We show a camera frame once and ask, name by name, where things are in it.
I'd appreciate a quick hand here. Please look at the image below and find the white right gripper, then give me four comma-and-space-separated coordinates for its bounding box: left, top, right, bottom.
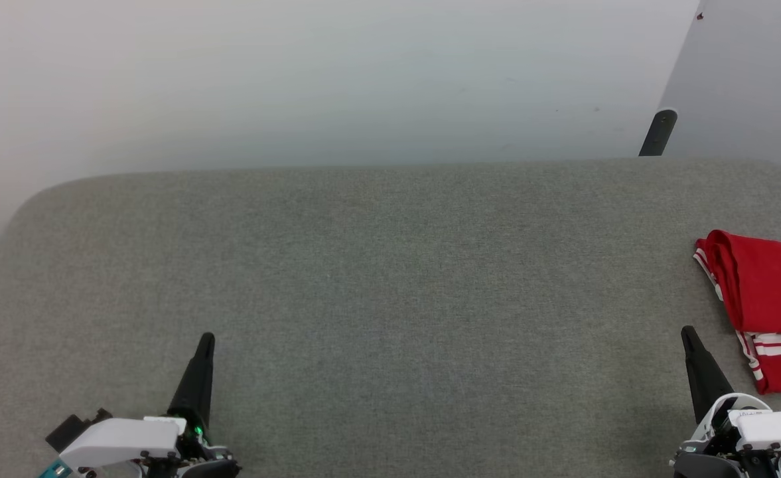
670, 325, 781, 478

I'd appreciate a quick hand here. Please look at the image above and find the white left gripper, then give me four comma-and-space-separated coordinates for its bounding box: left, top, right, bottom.
58, 332, 242, 478

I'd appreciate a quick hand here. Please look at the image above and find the red and white Bulls jersey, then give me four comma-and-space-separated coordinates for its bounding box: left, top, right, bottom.
693, 229, 781, 395

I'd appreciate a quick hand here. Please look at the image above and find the black partition leg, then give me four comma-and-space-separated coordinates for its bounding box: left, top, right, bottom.
638, 109, 679, 157

